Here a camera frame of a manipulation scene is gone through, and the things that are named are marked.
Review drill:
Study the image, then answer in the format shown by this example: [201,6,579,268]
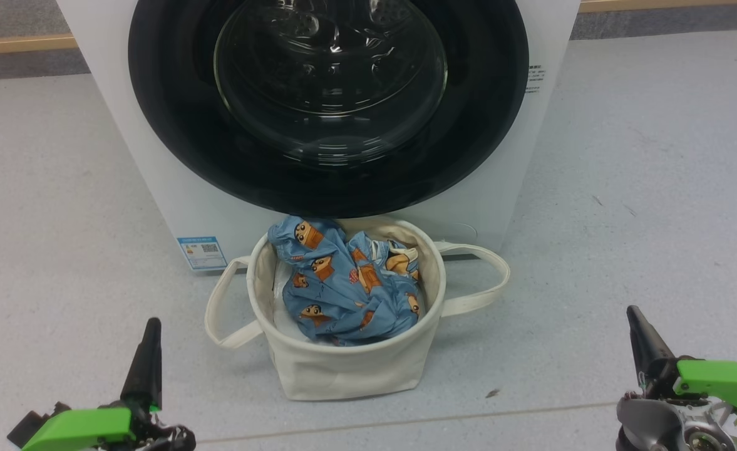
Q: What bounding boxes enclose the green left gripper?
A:
[23,318,163,451]

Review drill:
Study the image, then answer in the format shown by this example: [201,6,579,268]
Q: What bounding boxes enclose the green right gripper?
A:
[626,306,737,432]

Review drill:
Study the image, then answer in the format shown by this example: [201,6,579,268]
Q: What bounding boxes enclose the black round glass washer door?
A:
[128,0,530,219]

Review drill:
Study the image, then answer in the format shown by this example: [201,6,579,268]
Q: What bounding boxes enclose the white front-load washing machine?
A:
[55,0,582,271]

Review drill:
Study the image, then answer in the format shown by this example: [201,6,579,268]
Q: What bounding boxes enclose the blue energy label sticker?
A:
[177,236,228,271]

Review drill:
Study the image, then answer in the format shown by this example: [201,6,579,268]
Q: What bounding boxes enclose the white padding cloth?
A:
[272,256,344,346]

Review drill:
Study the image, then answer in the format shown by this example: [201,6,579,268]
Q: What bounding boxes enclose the cream canvas laundry basket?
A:
[204,216,512,402]

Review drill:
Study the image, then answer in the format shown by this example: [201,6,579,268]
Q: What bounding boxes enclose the round white filter cover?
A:
[442,222,479,246]

